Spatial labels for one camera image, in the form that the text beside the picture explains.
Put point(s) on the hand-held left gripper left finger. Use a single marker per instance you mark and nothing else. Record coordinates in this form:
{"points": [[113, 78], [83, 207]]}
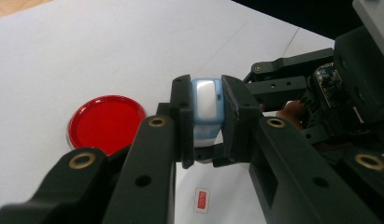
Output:
{"points": [[149, 168]]}

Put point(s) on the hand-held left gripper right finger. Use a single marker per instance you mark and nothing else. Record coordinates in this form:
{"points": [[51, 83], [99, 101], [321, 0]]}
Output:
{"points": [[286, 174]]}

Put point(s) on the black curtain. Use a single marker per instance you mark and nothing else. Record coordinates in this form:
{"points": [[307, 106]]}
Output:
{"points": [[289, 15]]}

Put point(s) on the round red ink pad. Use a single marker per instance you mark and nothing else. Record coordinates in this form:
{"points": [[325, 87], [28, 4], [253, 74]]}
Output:
{"points": [[105, 123]]}

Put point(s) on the small blue white stamp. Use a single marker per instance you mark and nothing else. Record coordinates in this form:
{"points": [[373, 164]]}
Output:
{"points": [[207, 101]]}

